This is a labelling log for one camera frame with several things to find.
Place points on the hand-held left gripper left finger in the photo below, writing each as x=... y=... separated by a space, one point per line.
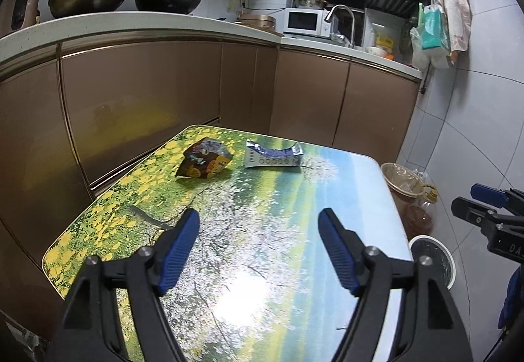
x=180 y=251

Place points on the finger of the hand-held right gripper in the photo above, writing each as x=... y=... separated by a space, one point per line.
x=470 y=211
x=489 y=195

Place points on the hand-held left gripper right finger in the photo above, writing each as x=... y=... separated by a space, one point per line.
x=337 y=251

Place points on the grey trash bin white rim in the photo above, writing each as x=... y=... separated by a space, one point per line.
x=434 y=259

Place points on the brown yellow snack packet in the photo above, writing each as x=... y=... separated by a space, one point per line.
x=204 y=159

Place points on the purple white snack packet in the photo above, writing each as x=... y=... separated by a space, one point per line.
x=270 y=159

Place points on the person's right hand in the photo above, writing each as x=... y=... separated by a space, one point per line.
x=511 y=300

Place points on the cooking oil bottle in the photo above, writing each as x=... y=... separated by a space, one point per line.
x=421 y=214

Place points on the beige plastic bucket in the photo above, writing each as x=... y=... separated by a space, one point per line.
x=401 y=182

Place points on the table with landscape print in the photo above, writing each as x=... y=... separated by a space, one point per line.
x=266 y=222

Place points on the brown kitchen cabinet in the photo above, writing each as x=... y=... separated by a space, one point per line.
x=163 y=100

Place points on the white plastic bag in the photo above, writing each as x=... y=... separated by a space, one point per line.
x=421 y=55

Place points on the teal plastic bag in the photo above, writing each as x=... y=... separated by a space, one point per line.
x=434 y=28

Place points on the yellow bottle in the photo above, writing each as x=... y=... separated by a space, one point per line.
x=385 y=46

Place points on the beige hanging bag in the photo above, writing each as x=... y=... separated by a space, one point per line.
x=456 y=10

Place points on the chrome kitchen faucet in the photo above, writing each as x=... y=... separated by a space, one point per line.
x=346 y=14

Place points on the white microwave oven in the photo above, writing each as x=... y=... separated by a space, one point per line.
x=305 y=22

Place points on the white kitchen countertop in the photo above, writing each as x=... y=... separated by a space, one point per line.
x=123 y=24

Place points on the round wooden board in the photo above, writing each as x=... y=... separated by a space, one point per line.
x=256 y=21

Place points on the metal pot with lid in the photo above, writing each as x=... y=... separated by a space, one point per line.
x=309 y=1

